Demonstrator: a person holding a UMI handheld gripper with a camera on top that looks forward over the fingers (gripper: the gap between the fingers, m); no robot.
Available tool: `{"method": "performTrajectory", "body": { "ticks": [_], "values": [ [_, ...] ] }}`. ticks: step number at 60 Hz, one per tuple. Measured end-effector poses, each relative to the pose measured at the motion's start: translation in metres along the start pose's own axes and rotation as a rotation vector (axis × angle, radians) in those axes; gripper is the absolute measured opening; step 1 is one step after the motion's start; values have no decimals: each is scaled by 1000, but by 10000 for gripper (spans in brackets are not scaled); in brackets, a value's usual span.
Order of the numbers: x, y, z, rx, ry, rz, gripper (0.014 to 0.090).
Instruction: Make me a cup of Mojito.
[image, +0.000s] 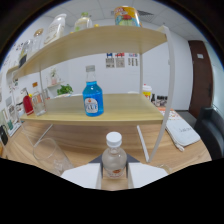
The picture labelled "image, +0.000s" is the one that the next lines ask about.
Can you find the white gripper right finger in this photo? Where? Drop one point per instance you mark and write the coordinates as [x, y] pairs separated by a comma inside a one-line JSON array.
[[146, 173]]

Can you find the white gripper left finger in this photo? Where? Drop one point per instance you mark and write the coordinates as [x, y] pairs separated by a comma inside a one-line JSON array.
[[81, 175]]

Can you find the clear bottle white cap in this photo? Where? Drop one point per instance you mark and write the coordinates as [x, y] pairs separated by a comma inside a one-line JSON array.
[[114, 160]]

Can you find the clear glass with ice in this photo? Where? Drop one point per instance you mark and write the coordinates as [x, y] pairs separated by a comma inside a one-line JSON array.
[[50, 156]]

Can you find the white pouch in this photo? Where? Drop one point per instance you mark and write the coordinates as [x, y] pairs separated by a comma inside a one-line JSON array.
[[182, 131]]

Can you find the blue liquid bottle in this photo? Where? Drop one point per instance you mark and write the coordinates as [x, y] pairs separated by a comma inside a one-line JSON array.
[[93, 100]]

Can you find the black chair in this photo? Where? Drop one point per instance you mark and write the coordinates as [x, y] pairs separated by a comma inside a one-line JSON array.
[[210, 130]]

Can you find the clear bottle orange cap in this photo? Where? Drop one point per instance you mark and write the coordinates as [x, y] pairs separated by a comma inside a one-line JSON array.
[[38, 105]]

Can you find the green potted plant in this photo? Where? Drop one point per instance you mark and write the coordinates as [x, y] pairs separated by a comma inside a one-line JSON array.
[[65, 89]]

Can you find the black bag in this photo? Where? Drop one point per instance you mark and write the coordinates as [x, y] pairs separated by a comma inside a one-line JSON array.
[[3, 135]]

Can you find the red liquid bottle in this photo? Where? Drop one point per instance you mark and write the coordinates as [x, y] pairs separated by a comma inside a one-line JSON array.
[[28, 105]]

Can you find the brown door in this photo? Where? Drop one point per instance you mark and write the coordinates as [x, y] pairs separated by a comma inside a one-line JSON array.
[[200, 76]]

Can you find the glass jar with cork lid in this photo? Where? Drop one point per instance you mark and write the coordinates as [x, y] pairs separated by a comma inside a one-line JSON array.
[[37, 41]]

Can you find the clear bottle green cap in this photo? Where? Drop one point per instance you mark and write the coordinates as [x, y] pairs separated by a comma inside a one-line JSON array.
[[83, 23]]

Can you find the yellow printed can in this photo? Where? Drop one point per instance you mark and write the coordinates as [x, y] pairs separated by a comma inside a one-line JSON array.
[[126, 16]]

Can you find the ceiling air vent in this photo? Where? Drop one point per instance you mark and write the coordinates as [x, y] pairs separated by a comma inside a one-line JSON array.
[[146, 13]]

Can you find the white frame wooden shelf rack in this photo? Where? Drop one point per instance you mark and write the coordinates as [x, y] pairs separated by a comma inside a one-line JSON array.
[[110, 110]]

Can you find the wooden wall shelf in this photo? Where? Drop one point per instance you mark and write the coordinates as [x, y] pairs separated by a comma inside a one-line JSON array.
[[12, 69]]

